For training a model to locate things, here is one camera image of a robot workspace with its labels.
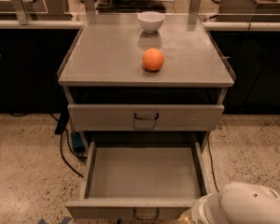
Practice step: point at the padded gripper body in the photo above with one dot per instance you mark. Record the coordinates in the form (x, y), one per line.
(198, 214)

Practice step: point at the grey drawer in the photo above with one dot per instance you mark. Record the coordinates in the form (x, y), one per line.
(157, 118)
(142, 181)

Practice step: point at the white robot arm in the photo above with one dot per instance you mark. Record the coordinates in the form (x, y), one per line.
(236, 203)

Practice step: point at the grey metal drawer cabinet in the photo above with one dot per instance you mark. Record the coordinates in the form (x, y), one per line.
(105, 65)

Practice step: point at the blue power adapter box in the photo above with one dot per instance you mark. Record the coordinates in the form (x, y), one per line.
(77, 143)

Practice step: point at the orange fruit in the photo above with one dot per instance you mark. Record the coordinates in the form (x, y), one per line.
(153, 59)

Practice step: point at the white ceramic bowl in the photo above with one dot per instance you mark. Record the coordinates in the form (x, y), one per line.
(150, 21)

